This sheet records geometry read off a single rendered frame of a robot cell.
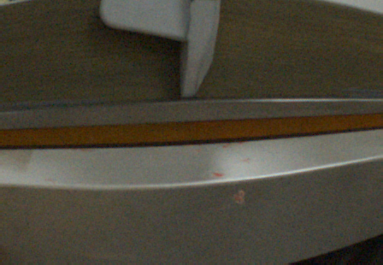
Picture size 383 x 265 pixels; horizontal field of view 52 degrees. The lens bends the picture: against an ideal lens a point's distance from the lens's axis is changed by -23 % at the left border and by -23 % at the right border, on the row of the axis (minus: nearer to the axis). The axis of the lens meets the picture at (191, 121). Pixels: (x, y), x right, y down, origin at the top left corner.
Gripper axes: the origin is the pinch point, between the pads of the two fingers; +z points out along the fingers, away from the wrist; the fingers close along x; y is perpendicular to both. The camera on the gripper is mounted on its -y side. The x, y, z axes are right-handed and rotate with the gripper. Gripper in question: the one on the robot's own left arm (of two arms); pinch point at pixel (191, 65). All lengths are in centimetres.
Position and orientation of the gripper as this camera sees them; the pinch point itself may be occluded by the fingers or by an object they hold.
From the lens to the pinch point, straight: 26.7
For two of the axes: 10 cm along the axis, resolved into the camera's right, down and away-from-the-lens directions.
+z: 0.0, 9.7, 2.2
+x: 2.2, 2.2, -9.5
